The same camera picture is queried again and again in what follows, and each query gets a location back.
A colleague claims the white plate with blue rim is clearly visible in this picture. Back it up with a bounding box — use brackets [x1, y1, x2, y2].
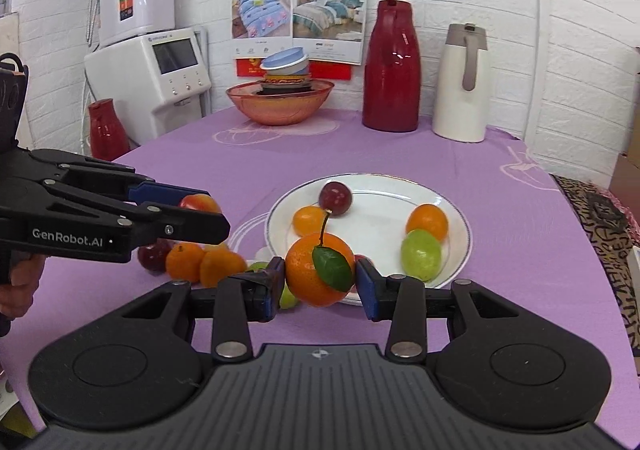
[265, 173, 472, 306]

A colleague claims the red glass bowl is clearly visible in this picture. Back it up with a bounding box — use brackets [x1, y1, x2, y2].
[226, 79, 335, 126]

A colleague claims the tall red thermos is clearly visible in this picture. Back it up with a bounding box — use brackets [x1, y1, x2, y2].
[362, 0, 421, 133]

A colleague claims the white bowl with blue lid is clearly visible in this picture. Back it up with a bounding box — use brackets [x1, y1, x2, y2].
[260, 47, 311, 77]

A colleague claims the purple tablecloth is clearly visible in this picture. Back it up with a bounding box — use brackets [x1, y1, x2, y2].
[30, 107, 640, 436]

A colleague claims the bedding wall poster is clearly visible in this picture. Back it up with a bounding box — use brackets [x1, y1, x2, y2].
[231, 0, 368, 66]

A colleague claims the round orange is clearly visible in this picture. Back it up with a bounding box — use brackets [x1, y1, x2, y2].
[200, 250, 248, 288]

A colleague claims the patterned bowl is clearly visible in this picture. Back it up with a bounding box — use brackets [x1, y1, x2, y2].
[262, 74, 312, 88]

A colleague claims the low cardboard box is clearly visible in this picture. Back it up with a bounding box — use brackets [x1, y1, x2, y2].
[610, 152, 640, 208]

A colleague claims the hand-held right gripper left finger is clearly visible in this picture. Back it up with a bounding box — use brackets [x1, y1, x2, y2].
[100, 256, 287, 364]

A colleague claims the round green apple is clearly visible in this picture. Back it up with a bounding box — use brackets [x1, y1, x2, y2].
[246, 261, 302, 310]

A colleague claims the white water dispenser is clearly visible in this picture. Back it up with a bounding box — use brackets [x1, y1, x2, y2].
[84, 27, 213, 145]

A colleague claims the oval green fruit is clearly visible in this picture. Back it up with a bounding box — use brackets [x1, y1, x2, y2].
[400, 229, 444, 282]

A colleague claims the brown patterned cloth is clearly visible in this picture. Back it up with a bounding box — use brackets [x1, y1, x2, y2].
[550, 174, 640, 356]

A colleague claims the red and yellow apple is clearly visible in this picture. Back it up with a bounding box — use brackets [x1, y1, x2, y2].
[178, 193, 222, 216]

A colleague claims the large oval orange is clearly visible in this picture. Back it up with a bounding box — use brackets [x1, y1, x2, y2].
[405, 203, 449, 243]

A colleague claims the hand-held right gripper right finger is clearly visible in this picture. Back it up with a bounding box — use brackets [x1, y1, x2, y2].
[354, 260, 543, 362]

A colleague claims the orange with leaf and stem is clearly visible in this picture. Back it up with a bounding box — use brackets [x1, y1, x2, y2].
[285, 210, 357, 308]

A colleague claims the orange mandarin with stem nub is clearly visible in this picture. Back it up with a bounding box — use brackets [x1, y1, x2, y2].
[165, 242, 206, 282]

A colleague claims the dark bowl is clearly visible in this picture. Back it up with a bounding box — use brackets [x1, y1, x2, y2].
[257, 85, 321, 97]

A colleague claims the small red jug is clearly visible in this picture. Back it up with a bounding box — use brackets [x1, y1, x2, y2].
[88, 99, 132, 162]

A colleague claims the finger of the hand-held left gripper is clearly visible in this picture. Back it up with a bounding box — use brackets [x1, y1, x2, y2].
[30, 150, 211, 206]
[45, 180, 231, 251]

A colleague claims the yellow-orange citrus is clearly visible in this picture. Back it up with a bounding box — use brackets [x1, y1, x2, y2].
[292, 206, 328, 237]

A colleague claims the dark red plum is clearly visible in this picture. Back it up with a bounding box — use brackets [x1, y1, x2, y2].
[137, 238, 173, 275]
[318, 181, 354, 217]

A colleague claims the white thermos jug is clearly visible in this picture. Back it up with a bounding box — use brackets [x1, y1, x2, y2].
[432, 23, 488, 143]

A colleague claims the person's left hand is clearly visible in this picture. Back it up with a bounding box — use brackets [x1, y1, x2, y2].
[0, 255, 45, 318]

